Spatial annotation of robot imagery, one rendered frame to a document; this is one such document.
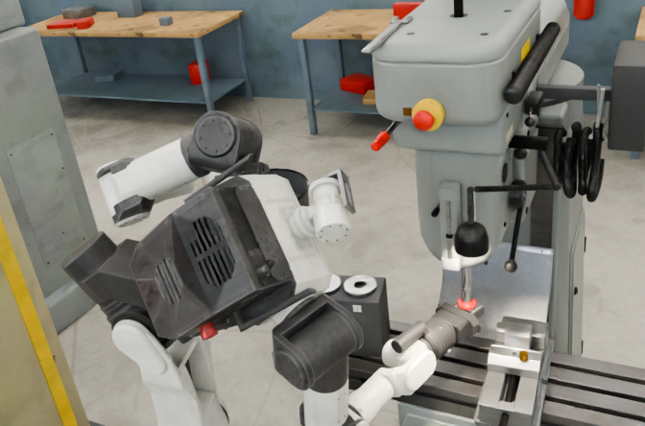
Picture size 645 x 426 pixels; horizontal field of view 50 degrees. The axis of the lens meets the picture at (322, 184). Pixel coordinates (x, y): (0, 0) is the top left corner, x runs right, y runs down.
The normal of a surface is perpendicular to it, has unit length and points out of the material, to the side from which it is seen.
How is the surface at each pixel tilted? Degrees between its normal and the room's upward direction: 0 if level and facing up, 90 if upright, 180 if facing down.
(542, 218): 90
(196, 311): 75
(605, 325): 0
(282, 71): 90
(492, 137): 90
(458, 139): 90
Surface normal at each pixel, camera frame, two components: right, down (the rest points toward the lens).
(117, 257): 0.10, -0.87
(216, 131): -0.22, -0.02
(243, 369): -0.11, -0.89
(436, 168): -0.42, 0.45
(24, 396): 0.90, 0.10
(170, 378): -0.22, 0.46
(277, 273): 0.76, -0.48
